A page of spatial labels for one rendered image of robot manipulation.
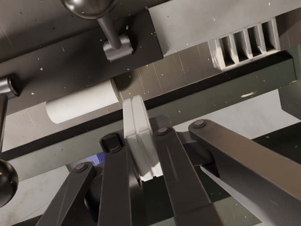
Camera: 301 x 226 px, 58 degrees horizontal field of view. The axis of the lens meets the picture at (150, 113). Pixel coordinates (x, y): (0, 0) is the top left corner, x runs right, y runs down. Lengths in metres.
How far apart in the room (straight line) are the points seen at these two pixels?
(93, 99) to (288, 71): 0.29
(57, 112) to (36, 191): 9.21
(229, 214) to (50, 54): 0.28
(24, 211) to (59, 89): 9.33
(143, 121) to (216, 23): 0.17
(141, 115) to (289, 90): 0.36
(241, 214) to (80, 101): 0.25
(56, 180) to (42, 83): 9.29
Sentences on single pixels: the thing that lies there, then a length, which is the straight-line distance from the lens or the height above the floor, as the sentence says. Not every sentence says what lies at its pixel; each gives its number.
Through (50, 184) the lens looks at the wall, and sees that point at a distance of 9.54.
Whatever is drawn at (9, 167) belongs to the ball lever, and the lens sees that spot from 0.23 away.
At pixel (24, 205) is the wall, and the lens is 9.55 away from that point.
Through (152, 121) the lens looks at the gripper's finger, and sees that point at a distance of 0.17.
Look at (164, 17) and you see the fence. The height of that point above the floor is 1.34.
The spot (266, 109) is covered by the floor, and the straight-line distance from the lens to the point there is 2.06.
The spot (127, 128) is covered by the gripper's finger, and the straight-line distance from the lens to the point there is 0.15.
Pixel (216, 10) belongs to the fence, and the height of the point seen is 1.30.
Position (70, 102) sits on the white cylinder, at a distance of 0.31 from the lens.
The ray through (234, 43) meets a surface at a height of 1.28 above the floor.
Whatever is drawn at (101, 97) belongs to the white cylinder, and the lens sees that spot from 0.31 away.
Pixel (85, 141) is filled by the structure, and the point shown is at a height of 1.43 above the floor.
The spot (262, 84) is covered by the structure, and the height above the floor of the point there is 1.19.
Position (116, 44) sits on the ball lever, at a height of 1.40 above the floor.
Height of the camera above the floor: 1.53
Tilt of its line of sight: 29 degrees down
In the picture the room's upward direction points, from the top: 121 degrees counter-clockwise
